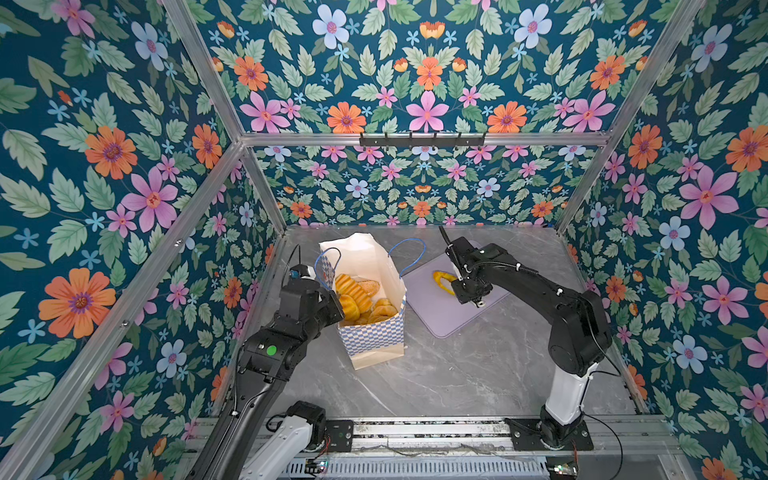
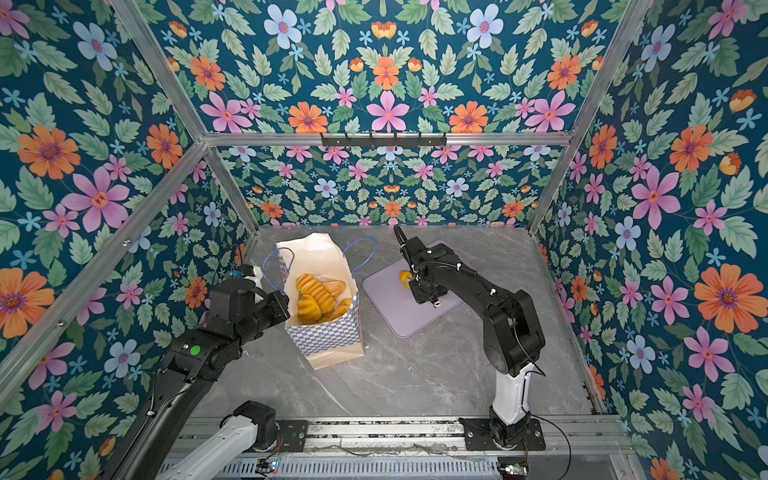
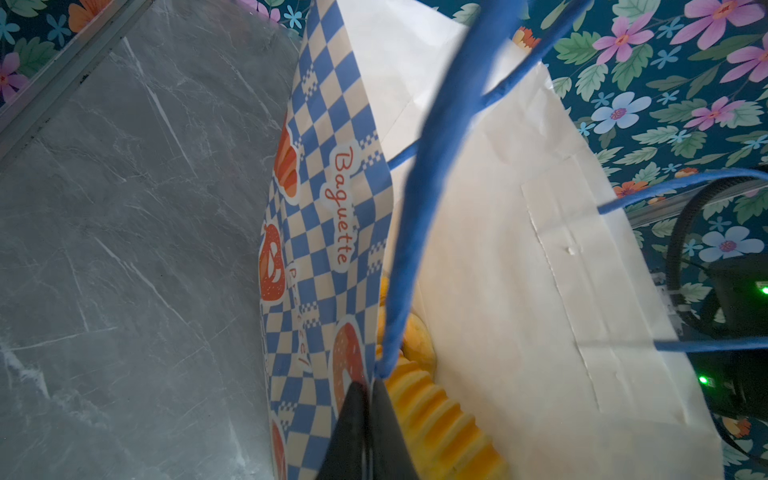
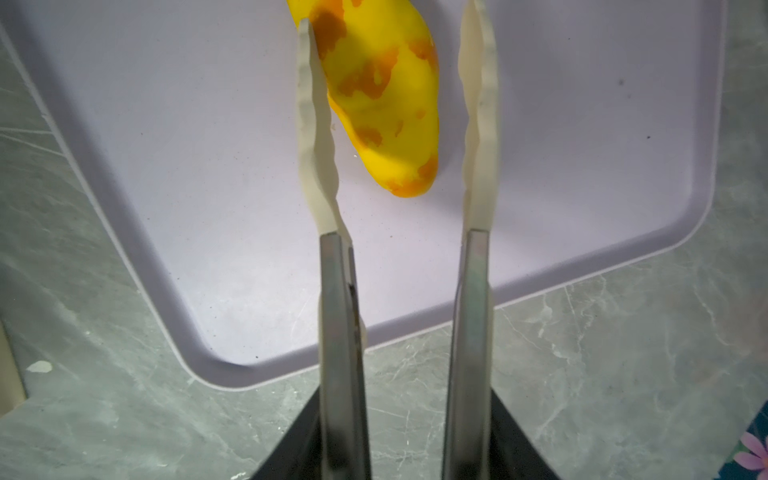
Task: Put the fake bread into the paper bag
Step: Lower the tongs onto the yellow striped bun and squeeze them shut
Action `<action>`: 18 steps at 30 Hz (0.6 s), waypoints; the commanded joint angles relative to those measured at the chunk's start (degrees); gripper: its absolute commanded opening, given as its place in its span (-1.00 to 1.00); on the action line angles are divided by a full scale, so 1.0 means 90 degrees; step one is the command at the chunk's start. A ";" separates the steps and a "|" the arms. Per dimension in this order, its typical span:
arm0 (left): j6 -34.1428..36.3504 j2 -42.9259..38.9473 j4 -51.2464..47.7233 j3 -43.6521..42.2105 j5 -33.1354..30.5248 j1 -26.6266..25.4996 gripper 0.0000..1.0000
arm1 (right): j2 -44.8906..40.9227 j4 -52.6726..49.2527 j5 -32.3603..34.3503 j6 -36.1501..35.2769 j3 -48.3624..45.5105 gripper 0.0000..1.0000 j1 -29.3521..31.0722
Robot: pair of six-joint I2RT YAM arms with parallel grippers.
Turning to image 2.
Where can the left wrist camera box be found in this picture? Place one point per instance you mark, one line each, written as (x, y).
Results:
(249, 272)

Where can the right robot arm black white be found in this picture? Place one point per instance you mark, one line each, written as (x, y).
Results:
(511, 330)

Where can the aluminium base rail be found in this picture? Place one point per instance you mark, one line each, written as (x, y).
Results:
(570, 434)

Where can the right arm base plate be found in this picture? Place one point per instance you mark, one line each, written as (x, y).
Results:
(487, 434)

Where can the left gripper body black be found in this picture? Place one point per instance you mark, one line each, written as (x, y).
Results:
(271, 311)

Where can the lilac plastic tray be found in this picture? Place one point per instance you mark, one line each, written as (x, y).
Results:
(388, 307)

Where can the white perforated cable duct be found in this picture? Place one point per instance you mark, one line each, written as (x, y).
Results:
(363, 468)

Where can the striped fake bread roll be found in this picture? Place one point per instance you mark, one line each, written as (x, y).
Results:
(308, 310)

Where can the long striped bread loaf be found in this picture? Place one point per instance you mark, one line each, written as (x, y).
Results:
(307, 284)

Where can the yellow small bread roll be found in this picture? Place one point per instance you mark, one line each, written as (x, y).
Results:
(406, 277)

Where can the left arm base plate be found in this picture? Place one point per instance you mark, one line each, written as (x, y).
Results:
(291, 436)

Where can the round golden bread roll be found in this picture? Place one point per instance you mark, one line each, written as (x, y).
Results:
(335, 287)

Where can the black hook rail on wall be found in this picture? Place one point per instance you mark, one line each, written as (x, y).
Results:
(371, 140)

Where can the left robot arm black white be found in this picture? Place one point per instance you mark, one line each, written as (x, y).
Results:
(239, 313)

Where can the blue checkered paper bag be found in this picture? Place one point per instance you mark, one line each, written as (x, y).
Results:
(328, 342)

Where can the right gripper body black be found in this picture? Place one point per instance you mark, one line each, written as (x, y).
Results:
(423, 292)

